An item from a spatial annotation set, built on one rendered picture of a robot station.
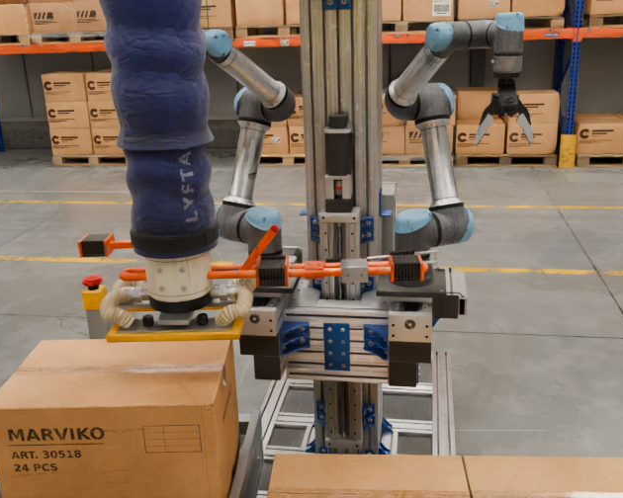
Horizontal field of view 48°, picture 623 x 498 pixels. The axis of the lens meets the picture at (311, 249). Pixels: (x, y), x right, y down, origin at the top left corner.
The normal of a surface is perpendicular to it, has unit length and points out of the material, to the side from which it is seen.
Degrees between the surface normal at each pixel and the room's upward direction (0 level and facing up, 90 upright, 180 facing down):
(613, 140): 91
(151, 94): 80
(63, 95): 92
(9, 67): 90
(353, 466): 0
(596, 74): 90
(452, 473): 0
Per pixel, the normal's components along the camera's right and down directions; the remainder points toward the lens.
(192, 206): 0.69, -0.09
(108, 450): -0.01, 0.33
